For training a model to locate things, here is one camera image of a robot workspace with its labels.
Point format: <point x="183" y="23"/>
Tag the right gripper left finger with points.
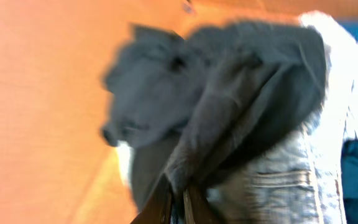
<point x="158" y="208"/>

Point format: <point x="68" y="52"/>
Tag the light blue denim jeans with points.
<point x="298" y="179"/>

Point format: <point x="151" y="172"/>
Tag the black t-shirt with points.
<point x="195" y="108"/>

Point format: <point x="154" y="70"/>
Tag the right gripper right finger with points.
<point x="197" y="210"/>

